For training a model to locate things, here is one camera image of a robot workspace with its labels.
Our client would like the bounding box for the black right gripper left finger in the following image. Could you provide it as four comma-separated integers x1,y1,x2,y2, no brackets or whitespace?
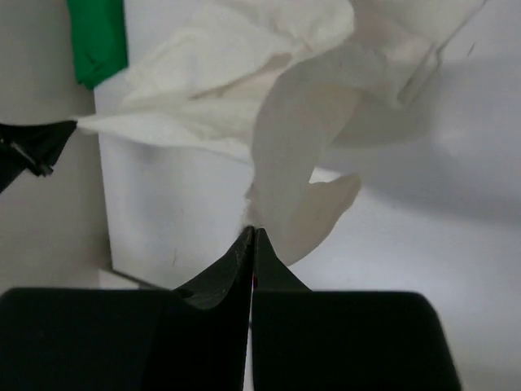
1,228,253,390

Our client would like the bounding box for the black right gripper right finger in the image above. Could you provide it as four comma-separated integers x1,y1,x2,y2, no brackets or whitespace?
252,229,462,390

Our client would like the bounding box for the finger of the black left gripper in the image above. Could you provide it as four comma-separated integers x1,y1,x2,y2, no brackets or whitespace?
0,121,77,192

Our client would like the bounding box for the green t shirt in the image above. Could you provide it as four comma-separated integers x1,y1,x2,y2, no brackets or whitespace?
67,0,128,90

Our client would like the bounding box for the cream white t shirt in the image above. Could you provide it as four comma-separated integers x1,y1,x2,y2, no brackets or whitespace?
77,1,482,265

